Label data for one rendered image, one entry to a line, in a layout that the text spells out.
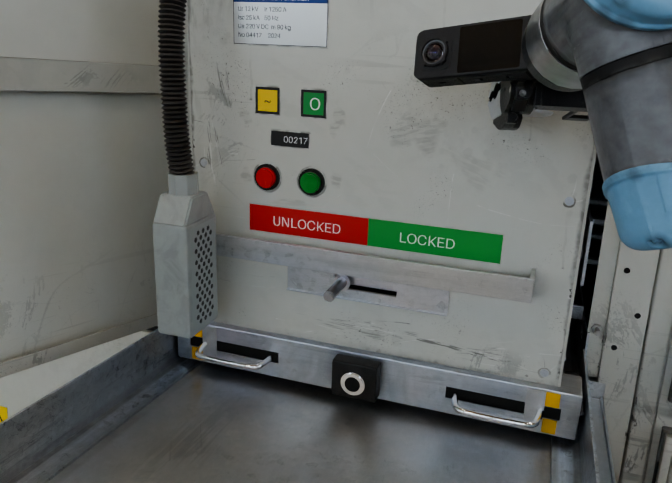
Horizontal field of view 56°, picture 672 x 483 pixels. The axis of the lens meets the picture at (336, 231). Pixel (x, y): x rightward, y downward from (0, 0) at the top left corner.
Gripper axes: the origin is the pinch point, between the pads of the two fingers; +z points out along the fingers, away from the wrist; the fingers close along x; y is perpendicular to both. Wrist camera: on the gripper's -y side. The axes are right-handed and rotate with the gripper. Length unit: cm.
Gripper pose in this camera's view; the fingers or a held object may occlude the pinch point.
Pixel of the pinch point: (492, 101)
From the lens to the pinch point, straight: 71.3
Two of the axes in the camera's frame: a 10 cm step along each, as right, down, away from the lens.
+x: 0.7, -10.0, 0.3
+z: 0.4, 0.3, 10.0
